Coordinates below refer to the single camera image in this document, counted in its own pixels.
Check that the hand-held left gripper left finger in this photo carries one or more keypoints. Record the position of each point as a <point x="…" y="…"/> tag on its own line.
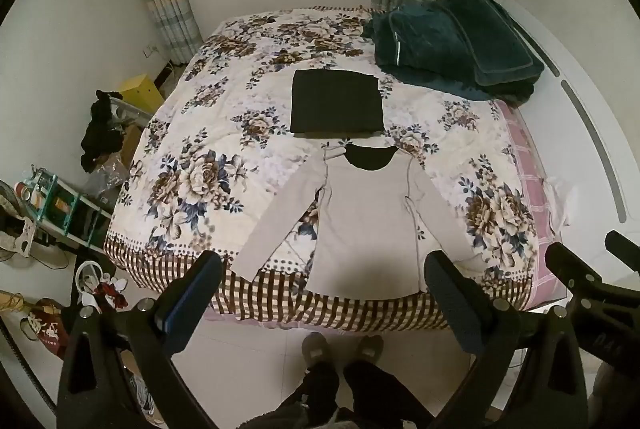
<point x="186" y="301"/>

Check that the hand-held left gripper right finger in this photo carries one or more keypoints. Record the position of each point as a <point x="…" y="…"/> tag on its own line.
<point x="456" y="306"/>

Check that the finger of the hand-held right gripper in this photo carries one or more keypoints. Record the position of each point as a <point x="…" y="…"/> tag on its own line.
<point x="575" y="269"/>
<point x="624" y="245"/>

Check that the grey long-sleeve shirt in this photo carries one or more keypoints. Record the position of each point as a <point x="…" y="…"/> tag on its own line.
<point x="367" y="229"/>

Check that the person's right forearm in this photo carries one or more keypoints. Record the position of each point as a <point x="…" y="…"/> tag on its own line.
<point x="617" y="396"/>

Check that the white crumpled cloth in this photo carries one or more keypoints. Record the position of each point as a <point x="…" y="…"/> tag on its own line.
<point x="556" y="201"/>

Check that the red and white slippers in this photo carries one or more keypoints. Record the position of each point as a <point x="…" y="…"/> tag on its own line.
<point x="102" y="289"/>

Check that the grey slipper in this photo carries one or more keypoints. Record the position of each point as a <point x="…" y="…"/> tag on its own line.
<point x="369" y="349"/>

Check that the pink checked bed sheet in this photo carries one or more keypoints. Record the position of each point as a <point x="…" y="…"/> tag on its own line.
<point x="525" y="159"/>

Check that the person's legs in black pants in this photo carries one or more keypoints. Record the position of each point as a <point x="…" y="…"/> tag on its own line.
<point x="360" y="399"/>

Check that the red printed bag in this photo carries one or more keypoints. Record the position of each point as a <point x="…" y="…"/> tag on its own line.
<point x="47" y="329"/>

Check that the clear plastic bag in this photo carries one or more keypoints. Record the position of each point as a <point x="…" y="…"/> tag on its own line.
<point x="107" y="179"/>

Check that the teal shelf rack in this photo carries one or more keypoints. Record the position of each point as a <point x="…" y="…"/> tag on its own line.
<point x="65" y="214"/>

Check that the floral quilt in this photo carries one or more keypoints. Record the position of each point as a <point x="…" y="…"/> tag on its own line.
<point x="210" y="149"/>

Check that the cardboard box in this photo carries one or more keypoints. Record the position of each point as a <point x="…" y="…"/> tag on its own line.
<point x="131" y="141"/>

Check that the white headboard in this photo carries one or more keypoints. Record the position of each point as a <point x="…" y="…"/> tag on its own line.
<point x="580" y="74"/>

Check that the black clothing heap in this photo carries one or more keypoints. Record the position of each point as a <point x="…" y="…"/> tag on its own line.
<point x="102" y="134"/>

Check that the yellow box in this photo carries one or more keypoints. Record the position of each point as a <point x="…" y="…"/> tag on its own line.
<point x="142" y="94"/>

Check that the folded black garment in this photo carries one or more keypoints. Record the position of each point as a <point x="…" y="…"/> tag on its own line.
<point x="336" y="101"/>

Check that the dark green pillow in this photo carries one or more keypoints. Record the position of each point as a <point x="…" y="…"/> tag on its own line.
<point x="495" y="39"/>

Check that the dark green blanket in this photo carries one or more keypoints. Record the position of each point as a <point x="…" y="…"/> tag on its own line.
<point x="425" y="54"/>

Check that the white wall socket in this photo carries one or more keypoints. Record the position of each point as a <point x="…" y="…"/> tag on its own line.
<point x="150" y="52"/>

